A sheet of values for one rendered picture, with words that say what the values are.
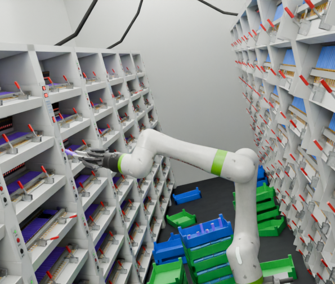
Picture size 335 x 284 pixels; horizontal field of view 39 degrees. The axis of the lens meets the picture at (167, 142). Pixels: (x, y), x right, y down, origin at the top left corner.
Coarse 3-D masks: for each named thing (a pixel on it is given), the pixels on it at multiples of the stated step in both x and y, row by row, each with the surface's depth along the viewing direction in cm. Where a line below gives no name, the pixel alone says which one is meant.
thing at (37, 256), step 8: (48, 208) 239; (56, 208) 237; (72, 208) 238; (64, 216) 232; (64, 224) 221; (72, 224) 231; (56, 232) 211; (64, 232) 219; (56, 240) 207; (40, 248) 193; (48, 248) 197; (32, 256) 186; (40, 256) 188; (32, 264) 180; (40, 264) 188
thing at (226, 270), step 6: (216, 270) 290; (222, 270) 290; (228, 270) 291; (192, 276) 300; (198, 276) 288; (204, 276) 289; (210, 276) 290; (216, 276) 290; (222, 276) 291; (198, 282) 289
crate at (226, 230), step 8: (208, 224) 306; (216, 224) 307; (224, 224) 306; (184, 232) 304; (192, 232) 305; (200, 232) 305; (216, 232) 287; (224, 232) 288; (232, 232) 289; (184, 240) 285; (192, 240) 285; (200, 240) 286; (208, 240) 287
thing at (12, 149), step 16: (0, 128) 217; (16, 128) 233; (32, 128) 216; (48, 128) 232; (0, 144) 198; (16, 144) 204; (32, 144) 211; (48, 144) 225; (0, 160) 179; (16, 160) 189
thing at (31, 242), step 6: (60, 210) 233; (54, 216) 224; (60, 216) 228; (48, 222) 217; (54, 222) 221; (42, 228) 209; (48, 228) 213; (36, 234) 202; (42, 234) 205; (30, 240) 195; (30, 246) 192
